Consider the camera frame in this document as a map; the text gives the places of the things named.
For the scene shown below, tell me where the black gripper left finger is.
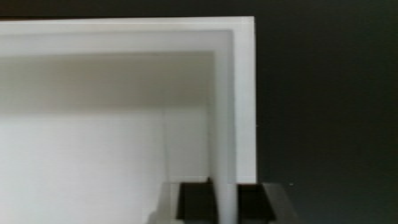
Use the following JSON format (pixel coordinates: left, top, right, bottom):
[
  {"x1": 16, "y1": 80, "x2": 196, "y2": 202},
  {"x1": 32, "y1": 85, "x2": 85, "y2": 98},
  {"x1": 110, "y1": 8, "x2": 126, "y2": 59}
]
[{"x1": 151, "y1": 177, "x2": 220, "y2": 224}]

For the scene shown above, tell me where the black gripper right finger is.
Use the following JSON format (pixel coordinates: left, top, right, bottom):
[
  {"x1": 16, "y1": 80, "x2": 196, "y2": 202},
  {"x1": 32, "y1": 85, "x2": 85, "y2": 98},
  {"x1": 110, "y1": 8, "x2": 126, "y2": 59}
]
[{"x1": 238, "y1": 183, "x2": 306, "y2": 224}]

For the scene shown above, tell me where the white drawer with knob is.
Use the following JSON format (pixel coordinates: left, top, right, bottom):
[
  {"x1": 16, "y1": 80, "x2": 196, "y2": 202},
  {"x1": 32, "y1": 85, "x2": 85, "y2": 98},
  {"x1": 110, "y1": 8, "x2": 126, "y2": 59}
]
[{"x1": 0, "y1": 31, "x2": 236, "y2": 224}]

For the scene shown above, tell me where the white drawer cabinet box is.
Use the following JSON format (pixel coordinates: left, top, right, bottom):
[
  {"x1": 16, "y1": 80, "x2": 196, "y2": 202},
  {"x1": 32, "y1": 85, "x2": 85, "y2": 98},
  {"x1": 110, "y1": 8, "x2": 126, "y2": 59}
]
[{"x1": 0, "y1": 17, "x2": 258, "y2": 183}]

